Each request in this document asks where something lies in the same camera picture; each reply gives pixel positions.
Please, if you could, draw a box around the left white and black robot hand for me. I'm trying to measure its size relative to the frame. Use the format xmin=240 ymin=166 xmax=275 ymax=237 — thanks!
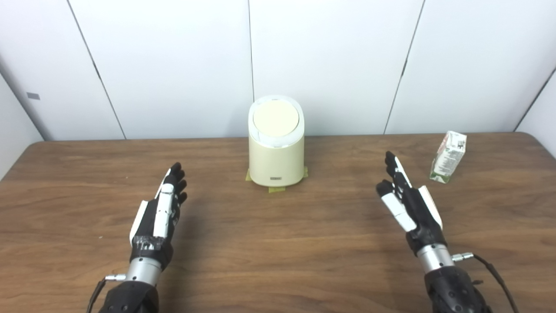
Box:
xmin=129 ymin=162 xmax=189 ymax=271

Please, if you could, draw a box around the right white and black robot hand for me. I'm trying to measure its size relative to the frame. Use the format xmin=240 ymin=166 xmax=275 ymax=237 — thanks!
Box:
xmin=376 ymin=151 xmax=448 ymax=257

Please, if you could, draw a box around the white and green milk carton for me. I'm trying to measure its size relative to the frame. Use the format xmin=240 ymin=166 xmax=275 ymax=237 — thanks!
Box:
xmin=429 ymin=130 xmax=468 ymax=184

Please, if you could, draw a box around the cream round bin lid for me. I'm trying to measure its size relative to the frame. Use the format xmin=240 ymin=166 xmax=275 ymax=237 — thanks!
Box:
xmin=253 ymin=100 xmax=300 ymax=137

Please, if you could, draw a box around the cream-colored round bin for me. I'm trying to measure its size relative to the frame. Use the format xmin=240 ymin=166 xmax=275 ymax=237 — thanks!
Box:
xmin=248 ymin=95 xmax=305 ymax=187

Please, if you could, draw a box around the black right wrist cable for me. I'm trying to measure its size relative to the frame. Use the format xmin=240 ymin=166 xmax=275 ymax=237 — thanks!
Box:
xmin=452 ymin=252 xmax=520 ymax=313

